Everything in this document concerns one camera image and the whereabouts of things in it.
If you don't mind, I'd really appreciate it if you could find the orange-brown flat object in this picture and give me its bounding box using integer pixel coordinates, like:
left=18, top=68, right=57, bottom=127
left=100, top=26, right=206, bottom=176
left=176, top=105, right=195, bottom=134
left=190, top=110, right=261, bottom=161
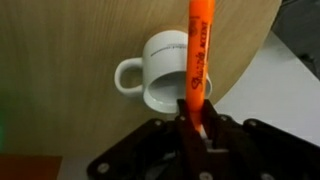
left=0, top=154, right=64, bottom=180

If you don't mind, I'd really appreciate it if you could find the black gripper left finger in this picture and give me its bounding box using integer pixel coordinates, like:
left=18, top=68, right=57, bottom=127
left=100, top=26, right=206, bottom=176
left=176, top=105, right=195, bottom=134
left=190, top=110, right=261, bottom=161
left=175, top=98, right=205, bottom=158

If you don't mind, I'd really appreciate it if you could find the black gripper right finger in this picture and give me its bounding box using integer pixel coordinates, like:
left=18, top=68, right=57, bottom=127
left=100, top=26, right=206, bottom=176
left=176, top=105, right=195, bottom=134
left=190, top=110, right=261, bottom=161
left=199, top=98, right=231, bottom=151

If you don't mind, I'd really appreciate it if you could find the white ceramic mug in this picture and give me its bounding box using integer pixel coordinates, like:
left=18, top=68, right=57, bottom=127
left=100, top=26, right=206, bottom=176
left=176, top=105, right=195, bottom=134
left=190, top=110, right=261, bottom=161
left=114, top=29, right=213, bottom=115

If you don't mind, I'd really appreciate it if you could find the orange highlighter marker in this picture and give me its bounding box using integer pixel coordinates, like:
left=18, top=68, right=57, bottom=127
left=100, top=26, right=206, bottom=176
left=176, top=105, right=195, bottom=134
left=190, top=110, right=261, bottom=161
left=184, top=0, right=216, bottom=133

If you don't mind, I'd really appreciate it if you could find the round wooden table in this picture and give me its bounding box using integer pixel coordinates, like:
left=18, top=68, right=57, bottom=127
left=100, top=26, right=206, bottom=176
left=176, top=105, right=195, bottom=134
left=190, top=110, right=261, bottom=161
left=0, top=0, right=284, bottom=158

